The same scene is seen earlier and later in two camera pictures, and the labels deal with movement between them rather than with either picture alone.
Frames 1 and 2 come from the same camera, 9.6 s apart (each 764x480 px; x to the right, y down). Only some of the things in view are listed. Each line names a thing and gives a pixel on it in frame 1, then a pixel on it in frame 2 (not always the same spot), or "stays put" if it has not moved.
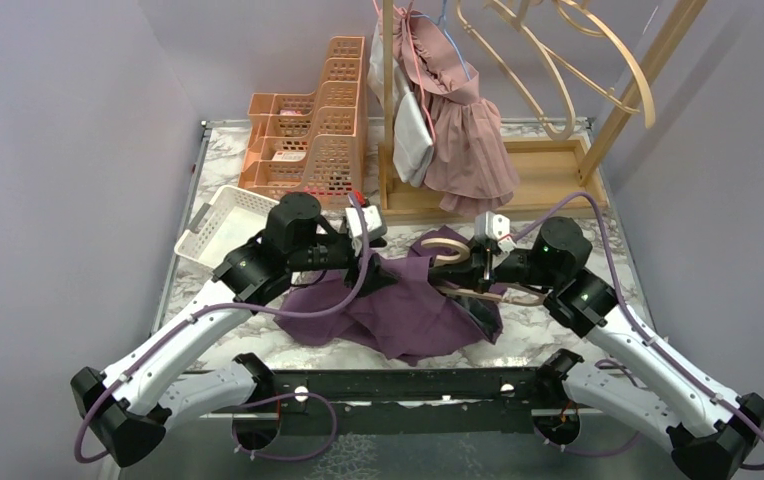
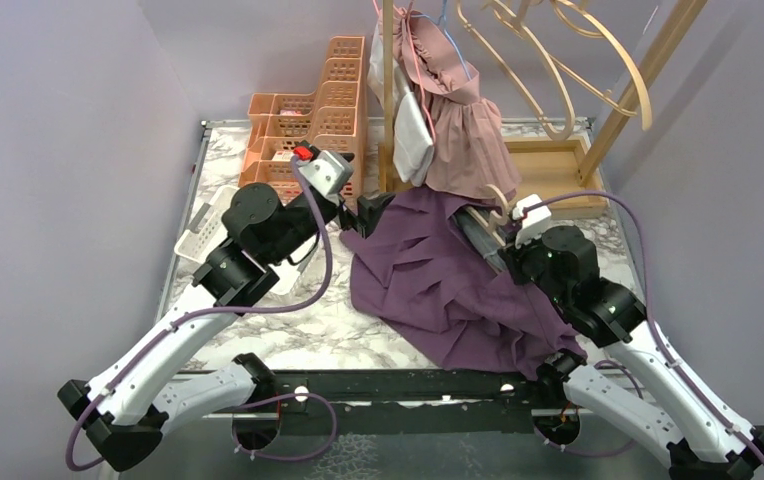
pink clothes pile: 474,172 stays put
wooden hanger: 523,295 to 495,218
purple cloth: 412,320 to 419,267
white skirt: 413,138 stays put
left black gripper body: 350,262 to 345,222
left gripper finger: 376,277 to 370,208
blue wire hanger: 447,34 stays put
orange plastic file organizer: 312,144 stays put
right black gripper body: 513,269 to 528,262
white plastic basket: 231,218 stays put
